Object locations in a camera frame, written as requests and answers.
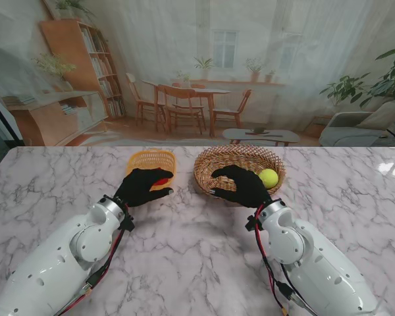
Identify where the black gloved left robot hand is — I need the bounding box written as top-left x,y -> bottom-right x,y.
113,167 -> 174,208

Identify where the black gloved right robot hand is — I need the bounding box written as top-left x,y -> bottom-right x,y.
209,165 -> 273,209

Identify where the yellow plastic mesh basket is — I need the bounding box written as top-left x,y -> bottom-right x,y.
126,148 -> 178,192

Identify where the oval wicker basket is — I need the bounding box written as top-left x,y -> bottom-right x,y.
192,143 -> 286,202

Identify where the dining room print backdrop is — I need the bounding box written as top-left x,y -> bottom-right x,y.
0,0 -> 395,147

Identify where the black backdrop stand pole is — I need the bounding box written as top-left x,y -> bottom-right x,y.
0,88 -> 24,145

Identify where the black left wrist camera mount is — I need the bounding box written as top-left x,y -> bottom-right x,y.
120,213 -> 135,232

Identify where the red black right arm cable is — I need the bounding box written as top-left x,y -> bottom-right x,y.
253,205 -> 320,316

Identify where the red black arm cable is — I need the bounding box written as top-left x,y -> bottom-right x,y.
253,205 -> 320,316
55,203 -> 129,316

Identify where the red black left arm cable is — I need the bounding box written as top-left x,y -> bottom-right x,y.
55,203 -> 129,316

